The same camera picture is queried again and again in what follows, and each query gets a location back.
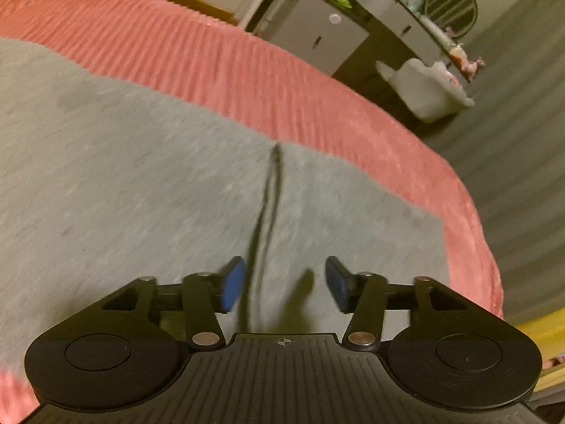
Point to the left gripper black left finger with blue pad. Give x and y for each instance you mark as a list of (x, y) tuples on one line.
[(188, 311)]

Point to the grey sweatpants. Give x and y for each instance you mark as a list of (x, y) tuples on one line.
[(104, 181)]

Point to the grey mini fridge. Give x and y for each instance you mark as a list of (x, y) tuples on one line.
[(315, 31)]

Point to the pink ribbed bedspread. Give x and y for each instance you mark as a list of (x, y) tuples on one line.
[(200, 59)]

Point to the black desk with shelf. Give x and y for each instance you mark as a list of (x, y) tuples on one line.
[(394, 35)]

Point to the round black striped fan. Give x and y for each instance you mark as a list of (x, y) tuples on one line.
[(455, 17)]

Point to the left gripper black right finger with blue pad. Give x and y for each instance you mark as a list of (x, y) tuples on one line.
[(368, 296)]

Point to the white plastic tub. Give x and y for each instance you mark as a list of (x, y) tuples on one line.
[(430, 93)]

